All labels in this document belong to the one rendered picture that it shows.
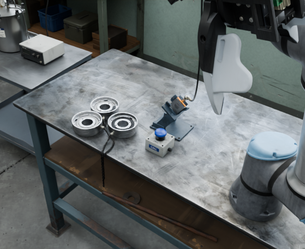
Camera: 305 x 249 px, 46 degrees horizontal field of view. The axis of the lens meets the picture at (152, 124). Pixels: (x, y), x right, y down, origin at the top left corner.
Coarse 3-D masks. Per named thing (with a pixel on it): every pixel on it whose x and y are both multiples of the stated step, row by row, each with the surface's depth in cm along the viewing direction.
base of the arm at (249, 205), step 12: (240, 180) 99; (240, 192) 98; (252, 192) 95; (240, 204) 98; (252, 204) 96; (264, 204) 95; (276, 204) 97; (252, 216) 97; (264, 216) 97; (276, 216) 99
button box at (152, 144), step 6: (150, 138) 117; (156, 138) 116; (162, 138) 117; (168, 138) 117; (150, 144) 116; (156, 144) 115; (162, 144) 115; (168, 144) 116; (150, 150) 118; (156, 150) 116; (162, 150) 114; (168, 150) 117; (162, 156) 116
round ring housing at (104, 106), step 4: (104, 96) 136; (96, 100) 135; (100, 100) 136; (104, 100) 136; (108, 100) 136; (112, 100) 136; (116, 100) 134; (92, 104) 133; (100, 104) 134; (104, 104) 134; (108, 104) 134; (116, 104) 134; (92, 108) 130; (100, 108) 134; (104, 108) 135; (108, 108) 135; (116, 108) 130; (100, 112) 128; (104, 112) 128; (108, 112) 128; (112, 112) 129; (116, 112) 131; (104, 116) 129; (108, 116) 129; (104, 120) 131
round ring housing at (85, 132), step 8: (80, 112) 127; (88, 112) 128; (96, 112) 128; (72, 120) 124; (80, 120) 126; (88, 120) 127; (80, 128) 120; (88, 128) 120; (96, 128) 122; (88, 136) 123
